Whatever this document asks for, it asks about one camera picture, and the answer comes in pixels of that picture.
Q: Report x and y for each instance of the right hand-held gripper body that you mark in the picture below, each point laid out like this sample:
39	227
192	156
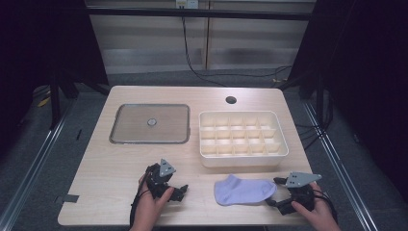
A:
301	195

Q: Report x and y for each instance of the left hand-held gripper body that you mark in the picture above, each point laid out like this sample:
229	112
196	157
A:
157	181

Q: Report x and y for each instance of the lavender sock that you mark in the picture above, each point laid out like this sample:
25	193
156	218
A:
240	191

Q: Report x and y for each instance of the white divided storage box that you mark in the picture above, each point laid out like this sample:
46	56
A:
243	138

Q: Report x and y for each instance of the person's right hand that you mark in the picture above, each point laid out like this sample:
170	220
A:
317	215

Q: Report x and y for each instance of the person's left hand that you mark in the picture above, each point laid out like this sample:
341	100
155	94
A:
150	208

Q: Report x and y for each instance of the clear grey-rimmed box lid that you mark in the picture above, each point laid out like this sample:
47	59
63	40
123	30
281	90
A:
138	128

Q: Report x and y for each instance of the grey tape strip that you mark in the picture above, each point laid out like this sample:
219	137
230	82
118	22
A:
67	198

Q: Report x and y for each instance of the black stand leg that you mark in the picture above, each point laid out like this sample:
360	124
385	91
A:
55	102

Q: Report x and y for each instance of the yellow floor object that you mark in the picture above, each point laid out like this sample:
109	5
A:
44	102

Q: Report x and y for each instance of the metal floor rail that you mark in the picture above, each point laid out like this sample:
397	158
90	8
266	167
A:
35	163
340	163

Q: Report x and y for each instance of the black horizontal frame bar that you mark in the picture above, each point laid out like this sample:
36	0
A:
198	13

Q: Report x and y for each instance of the white wall socket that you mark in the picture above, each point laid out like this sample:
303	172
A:
187	4

